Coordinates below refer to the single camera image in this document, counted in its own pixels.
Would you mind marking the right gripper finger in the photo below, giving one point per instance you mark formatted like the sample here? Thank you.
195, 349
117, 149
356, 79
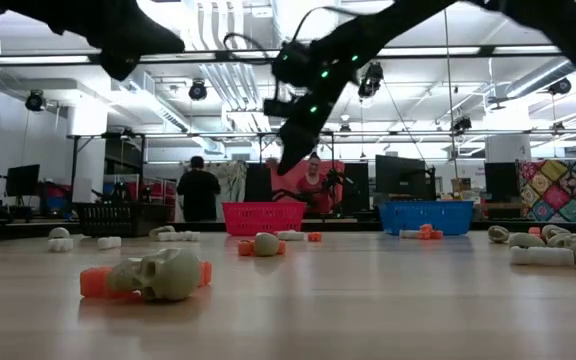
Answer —
293, 145

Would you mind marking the background black robot arm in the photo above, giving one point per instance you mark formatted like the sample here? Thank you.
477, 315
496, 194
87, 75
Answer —
118, 192
333, 181

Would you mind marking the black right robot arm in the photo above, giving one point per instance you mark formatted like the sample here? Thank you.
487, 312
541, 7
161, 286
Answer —
398, 17

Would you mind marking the person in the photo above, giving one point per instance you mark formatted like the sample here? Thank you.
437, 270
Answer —
313, 187
198, 192

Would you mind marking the red cloth backdrop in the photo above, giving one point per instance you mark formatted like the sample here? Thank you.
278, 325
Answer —
285, 192

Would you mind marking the black partition panel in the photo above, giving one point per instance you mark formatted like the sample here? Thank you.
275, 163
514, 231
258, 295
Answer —
357, 187
258, 182

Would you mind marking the leaf-print white cloth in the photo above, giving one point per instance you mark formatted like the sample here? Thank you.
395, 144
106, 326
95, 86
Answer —
233, 190

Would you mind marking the red plastic basket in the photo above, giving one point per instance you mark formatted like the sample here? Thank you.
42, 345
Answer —
263, 217

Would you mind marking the white column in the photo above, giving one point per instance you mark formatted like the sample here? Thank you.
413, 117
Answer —
88, 120
508, 149

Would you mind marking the ceiling light strip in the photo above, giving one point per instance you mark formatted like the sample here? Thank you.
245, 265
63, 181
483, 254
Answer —
525, 49
33, 59
428, 50

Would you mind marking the blue plastic basket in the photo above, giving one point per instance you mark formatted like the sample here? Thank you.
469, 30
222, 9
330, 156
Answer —
425, 215

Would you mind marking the red storage box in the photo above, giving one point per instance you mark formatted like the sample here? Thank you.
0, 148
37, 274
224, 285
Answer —
55, 190

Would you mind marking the black plastic basket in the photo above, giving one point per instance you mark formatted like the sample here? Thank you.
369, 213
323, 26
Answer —
118, 220

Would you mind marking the colourful patchwork quilt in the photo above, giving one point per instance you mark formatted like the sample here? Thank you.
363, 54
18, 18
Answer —
563, 192

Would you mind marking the white bone far right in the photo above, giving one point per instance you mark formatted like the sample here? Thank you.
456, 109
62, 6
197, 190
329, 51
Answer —
543, 256

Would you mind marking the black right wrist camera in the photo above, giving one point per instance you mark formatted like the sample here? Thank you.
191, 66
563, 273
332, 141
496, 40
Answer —
293, 65

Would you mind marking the black ceiling camera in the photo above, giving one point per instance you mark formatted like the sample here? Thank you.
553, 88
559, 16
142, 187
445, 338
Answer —
370, 82
560, 86
462, 125
35, 101
198, 91

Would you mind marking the silver ventilation duct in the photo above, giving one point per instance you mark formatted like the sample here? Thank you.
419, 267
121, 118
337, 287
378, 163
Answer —
538, 80

